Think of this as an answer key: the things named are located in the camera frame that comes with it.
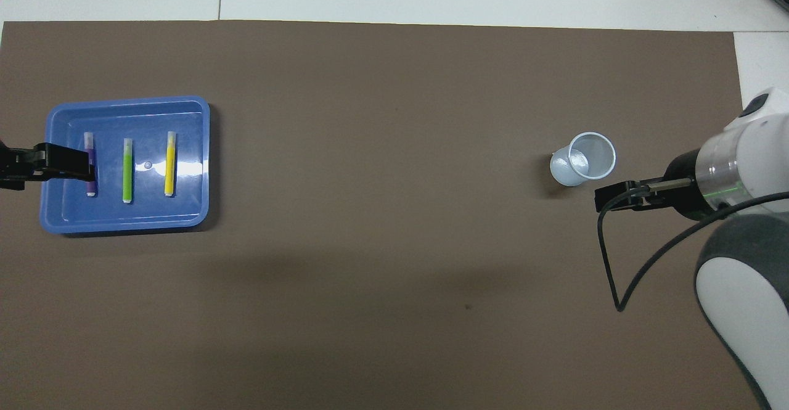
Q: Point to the blue plastic tray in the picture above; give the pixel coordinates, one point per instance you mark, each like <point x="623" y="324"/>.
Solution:
<point x="185" y="206"/>

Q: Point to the brown table mat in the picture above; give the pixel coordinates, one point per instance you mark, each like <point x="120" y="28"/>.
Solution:
<point x="370" y="213"/>

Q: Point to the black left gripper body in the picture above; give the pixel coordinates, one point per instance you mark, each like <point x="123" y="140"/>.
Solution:
<point x="18" y="163"/>

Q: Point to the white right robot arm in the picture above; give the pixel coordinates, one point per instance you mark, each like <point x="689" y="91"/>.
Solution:
<point x="752" y="151"/>

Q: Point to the translucent plastic cup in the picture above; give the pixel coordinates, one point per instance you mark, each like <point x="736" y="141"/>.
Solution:
<point x="564" y="169"/>

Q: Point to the yellow marker pen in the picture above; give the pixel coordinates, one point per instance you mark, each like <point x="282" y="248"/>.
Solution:
<point x="170" y="163"/>

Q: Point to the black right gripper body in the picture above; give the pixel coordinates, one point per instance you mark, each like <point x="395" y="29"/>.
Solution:
<point x="681" y="197"/>

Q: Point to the green marker pen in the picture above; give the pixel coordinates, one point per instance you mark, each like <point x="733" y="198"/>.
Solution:
<point x="127" y="169"/>

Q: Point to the purple marker pen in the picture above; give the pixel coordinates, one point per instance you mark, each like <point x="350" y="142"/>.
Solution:
<point x="89" y="142"/>

